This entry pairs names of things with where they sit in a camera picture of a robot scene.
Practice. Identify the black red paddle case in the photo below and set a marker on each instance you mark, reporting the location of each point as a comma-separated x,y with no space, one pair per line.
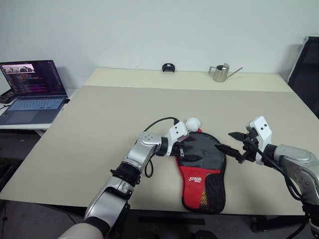
194,179

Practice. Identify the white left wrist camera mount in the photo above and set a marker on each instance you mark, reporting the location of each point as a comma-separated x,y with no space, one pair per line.
178,130

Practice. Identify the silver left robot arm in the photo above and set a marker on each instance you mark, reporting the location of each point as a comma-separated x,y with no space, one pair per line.
139,154

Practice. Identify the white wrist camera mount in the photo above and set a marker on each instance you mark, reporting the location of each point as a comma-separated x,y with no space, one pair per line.
261,129
178,130

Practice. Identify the black device beside laptop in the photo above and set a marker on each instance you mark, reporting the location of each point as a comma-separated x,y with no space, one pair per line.
6,97

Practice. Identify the black office chair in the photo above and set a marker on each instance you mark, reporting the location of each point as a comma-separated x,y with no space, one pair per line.
307,69

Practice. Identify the small black clamp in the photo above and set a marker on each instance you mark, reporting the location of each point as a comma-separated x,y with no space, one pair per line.
168,68

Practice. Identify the steel watering can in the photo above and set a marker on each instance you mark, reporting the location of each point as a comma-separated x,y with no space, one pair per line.
220,74

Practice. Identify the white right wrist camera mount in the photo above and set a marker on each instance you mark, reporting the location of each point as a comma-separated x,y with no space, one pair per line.
261,129

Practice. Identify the white ping pong ball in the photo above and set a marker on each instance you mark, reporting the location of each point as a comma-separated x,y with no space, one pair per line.
192,123

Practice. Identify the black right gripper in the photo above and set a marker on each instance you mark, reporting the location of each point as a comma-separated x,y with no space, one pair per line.
250,148

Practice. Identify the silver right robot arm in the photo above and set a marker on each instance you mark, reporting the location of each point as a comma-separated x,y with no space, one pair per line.
294,154

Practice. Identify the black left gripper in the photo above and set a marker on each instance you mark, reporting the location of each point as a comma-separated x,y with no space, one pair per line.
178,150

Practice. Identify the dark rounded shape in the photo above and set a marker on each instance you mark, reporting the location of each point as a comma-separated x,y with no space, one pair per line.
205,234

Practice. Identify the black table leg frame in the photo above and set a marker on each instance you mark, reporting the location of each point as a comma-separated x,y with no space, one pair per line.
274,222
72,211

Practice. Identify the white side desk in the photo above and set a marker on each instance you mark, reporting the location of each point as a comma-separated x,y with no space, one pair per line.
25,126

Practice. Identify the grey open laptop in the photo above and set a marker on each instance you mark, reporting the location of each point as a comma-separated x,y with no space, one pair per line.
32,104

